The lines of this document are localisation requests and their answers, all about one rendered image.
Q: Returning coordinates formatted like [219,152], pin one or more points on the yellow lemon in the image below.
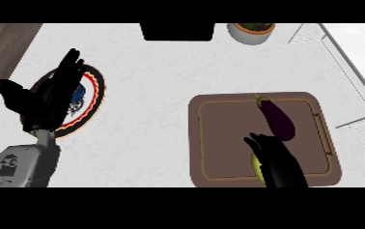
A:
[257,170]

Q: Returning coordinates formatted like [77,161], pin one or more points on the white plant pot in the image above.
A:
[250,34]

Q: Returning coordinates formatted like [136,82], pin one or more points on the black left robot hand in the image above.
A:
[52,94]

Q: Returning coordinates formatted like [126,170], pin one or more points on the brown tray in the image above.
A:
[223,142]

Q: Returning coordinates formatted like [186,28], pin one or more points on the black appliance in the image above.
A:
[176,31]

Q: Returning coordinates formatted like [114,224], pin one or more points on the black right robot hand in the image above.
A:
[279,165]

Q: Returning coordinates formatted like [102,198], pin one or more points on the round patterned plate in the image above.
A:
[90,100]

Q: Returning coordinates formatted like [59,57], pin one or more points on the wooden cabinet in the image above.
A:
[13,42]

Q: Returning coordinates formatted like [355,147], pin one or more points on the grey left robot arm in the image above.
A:
[25,165]

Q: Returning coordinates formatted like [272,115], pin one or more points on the purple eggplant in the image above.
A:
[278,118]

